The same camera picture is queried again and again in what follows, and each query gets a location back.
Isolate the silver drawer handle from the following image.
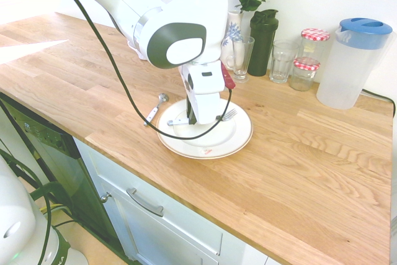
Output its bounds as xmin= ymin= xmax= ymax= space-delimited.
xmin=126 ymin=187 xmax=164 ymax=217

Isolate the clear glass tumbler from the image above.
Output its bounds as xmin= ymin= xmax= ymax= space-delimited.
xmin=269 ymin=39 xmax=300 ymax=84

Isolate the white handled spoon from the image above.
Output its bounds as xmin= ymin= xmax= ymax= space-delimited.
xmin=143 ymin=92 xmax=170 ymax=127

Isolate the blue lid plastic pitcher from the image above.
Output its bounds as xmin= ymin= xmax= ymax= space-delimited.
xmin=316 ymin=17 xmax=394 ymax=110

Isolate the white kitchen cabinet front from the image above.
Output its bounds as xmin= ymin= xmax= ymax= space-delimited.
xmin=73 ymin=137 xmax=280 ymax=265

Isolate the tall footed glass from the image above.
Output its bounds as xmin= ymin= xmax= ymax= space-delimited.
xmin=230 ymin=35 xmax=256 ymax=84

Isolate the black power cable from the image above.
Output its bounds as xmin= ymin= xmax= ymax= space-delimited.
xmin=361 ymin=88 xmax=397 ymax=110

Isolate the red cable plug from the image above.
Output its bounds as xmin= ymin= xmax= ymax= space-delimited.
xmin=220 ymin=63 xmax=236 ymax=90

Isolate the large red checked lid jar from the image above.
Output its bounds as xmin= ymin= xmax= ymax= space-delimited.
xmin=300 ymin=28 xmax=331 ymax=64

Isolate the white blue floral vase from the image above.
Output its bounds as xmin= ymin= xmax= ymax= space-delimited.
xmin=219 ymin=9 xmax=246 ymax=71

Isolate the small red checked lid jar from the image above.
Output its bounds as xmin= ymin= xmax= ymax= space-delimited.
xmin=289 ymin=57 xmax=321 ymax=92

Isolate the dark dishwasher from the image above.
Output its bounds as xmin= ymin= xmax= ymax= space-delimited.
xmin=0 ymin=92 xmax=127 ymax=261

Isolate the black shaker bottle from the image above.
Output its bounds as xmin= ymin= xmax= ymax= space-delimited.
xmin=247 ymin=9 xmax=279 ymax=77

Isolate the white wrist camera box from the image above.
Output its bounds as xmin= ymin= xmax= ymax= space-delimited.
xmin=187 ymin=63 xmax=225 ymax=96

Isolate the white handled fork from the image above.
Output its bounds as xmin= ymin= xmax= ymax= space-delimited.
xmin=167 ymin=108 xmax=238 ymax=127

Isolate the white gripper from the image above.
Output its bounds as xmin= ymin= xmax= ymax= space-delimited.
xmin=179 ymin=65 xmax=221 ymax=125

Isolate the white gold rimmed plate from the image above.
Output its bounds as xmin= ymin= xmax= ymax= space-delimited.
xmin=156 ymin=96 xmax=254 ymax=160

